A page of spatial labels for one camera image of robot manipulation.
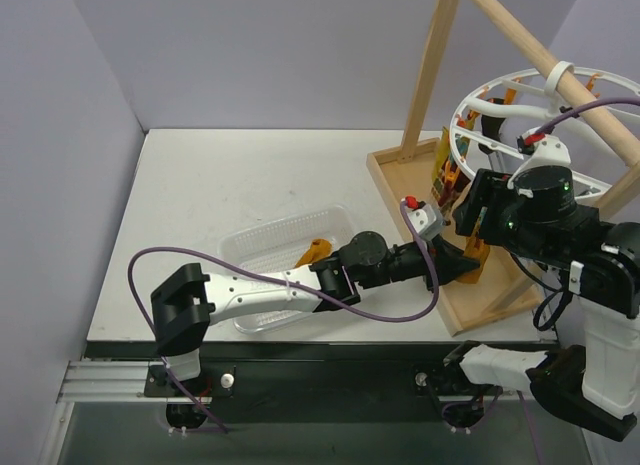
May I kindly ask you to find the maroon striped sock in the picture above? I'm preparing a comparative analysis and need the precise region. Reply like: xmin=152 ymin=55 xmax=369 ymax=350
xmin=431 ymin=127 xmax=470 ymax=215

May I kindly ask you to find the mustard sock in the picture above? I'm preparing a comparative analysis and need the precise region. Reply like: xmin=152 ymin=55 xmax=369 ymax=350
xmin=457 ymin=236 xmax=491 ymax=284
xmin=295 ymin=238 xmax=333 ymax=268

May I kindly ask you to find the white round sock hanger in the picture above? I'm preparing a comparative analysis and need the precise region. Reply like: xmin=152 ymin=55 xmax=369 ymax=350
xmin=448 ymin=61 xmax=639 ymax=180

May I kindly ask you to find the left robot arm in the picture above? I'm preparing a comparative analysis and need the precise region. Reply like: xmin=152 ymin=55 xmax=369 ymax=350
xmin=151 ymin=231 xmax=480 ymax=396

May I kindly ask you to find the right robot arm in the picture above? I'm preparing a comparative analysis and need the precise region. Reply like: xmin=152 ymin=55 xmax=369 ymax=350
xmin=443 ymin=165 xmax=639 ymax=442

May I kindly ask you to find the black sock left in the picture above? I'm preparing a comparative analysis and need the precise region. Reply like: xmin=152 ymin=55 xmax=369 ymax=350
xmin=481 ymin=114 xmax=505 ymax=142

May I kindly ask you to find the white plastic basket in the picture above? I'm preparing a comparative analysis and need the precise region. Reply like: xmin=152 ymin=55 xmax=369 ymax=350
xmin=217 ymin=203 xmax=364 ymax=335

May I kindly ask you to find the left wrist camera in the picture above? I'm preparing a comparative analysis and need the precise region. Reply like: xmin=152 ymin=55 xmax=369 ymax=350
xmin=400 ymin=196 xmax=448 ymax=241

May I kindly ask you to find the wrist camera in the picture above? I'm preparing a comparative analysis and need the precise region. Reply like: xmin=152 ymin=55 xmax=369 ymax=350
xmin=400 ymin=196 xmax=448 ymax=241
xmin=507 ymin=129 xmax=571 ymax=190

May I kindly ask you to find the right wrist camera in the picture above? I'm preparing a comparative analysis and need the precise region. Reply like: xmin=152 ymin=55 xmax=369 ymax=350
xmin=507 ymin=129 xmax=571 ymax=190

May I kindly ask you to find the wooden drying rack frame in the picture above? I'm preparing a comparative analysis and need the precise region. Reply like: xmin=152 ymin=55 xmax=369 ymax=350
xmin=367 ymin=0 xmax=639 ymax=336

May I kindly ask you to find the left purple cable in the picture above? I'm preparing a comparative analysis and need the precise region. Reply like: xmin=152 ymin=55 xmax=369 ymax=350
xmin=127 ymin=202 xmax=441 ymax=346

